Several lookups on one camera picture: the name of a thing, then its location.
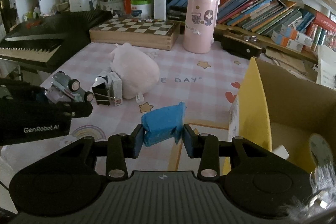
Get yellow tape roll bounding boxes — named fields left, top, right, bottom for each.
left=308, top=133, right=332, bottom=174

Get black electronic keyboard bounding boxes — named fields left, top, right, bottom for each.
left=0, top=10, right=113, bottom=73

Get blue pouch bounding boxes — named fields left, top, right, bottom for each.
left=141, top=101, right=186, bottom=147

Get grey toy car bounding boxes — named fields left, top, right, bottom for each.
left=43, top=71, right=94, bottom=104

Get small white red carton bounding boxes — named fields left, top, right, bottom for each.
left=95, top=70, right=123, bottom=106

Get stack of white papers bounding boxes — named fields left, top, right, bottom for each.
left=316, top=44, right=336, bottom=90

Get white charger cube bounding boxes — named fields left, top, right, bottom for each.
left=273, top=145, right=289, bottom=160

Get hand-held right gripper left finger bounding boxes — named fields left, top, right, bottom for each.
left=52, top=124, right=145, bottom=179

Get white pencil holder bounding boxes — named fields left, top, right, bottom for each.
left=99, top=0, right=124, bottom=14

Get white box with red label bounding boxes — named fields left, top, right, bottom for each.
left=69, top=0, right=86, bottom=12

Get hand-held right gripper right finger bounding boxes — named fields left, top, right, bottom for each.
left=183, top=124, right=275, bottom=180

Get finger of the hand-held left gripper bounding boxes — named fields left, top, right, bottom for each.
left=56, top=101, right=93, bottom=119
left=0, top=78, right=50, bottom=104

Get pink plush toy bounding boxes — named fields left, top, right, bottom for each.
left=109, top=42, right=160, bottom=104

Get dark brown case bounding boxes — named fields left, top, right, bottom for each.
left=220, top=29, right=263, bottom=59

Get white green pen cup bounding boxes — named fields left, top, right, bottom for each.
left=130, top=0, right=153, bottom=18

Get red boxed book set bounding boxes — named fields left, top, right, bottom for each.
left=306, top=11, right=336, bottom=50

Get pink cylindrical container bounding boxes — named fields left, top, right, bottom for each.
left=183, top=0, right=220, bottom=54

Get yellow cardboard box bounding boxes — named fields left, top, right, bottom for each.
left=228, top=57, right=336, bottom=177

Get wooden chessboard box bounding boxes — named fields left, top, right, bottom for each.
left=89, top=17, right=181, bottom=51

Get orange white small box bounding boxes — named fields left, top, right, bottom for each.
left=271, top=30, right=313, bottom=52
left=281, top=23, right=314, bottom=42

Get pink checkered cloth desktop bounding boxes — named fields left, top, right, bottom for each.
left=0, top=35, right=318, bottom=174

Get row of colourful books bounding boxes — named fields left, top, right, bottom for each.
left=168, top=0, right=315, bottom=33

